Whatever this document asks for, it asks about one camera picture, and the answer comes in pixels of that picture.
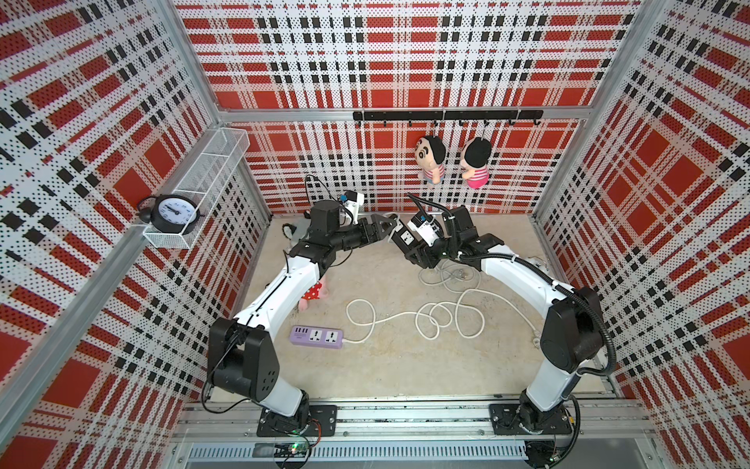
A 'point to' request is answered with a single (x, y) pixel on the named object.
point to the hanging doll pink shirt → (475, 162)
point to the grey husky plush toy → (288, 230)
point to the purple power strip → (310, 336)
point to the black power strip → (403, 237)
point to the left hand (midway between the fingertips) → (393, 226)
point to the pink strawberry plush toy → (316, 291)
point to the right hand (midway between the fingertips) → (418, 248)
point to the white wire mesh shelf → (205, 181)
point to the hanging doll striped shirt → (431, 152)
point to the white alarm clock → (537, 263)
